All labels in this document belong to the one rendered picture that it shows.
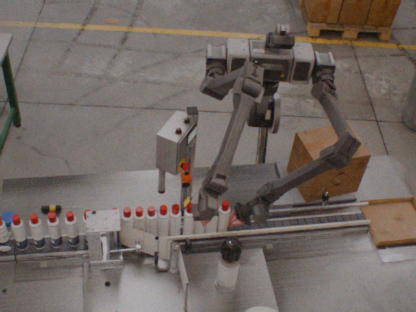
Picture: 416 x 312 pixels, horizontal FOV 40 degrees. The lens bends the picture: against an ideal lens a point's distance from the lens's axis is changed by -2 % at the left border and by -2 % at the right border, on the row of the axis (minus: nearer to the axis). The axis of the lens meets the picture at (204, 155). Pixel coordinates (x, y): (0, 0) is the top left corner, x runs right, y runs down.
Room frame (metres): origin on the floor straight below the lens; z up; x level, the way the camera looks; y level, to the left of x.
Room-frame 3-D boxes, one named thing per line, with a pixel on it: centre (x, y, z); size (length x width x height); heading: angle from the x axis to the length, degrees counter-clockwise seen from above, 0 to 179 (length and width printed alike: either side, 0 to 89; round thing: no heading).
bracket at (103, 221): (1.44, 0.38, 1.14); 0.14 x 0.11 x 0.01; 103
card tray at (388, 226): (1.86, -0.98, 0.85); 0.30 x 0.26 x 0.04; 103
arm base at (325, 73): (2.14, -0.51, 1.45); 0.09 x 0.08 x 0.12; 94
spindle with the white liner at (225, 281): (1.38, -0.14, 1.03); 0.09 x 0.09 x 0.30
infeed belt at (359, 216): (1.63, -0.01, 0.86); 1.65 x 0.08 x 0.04; 103
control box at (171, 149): (1.69, 0.12, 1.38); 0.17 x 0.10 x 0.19; 158
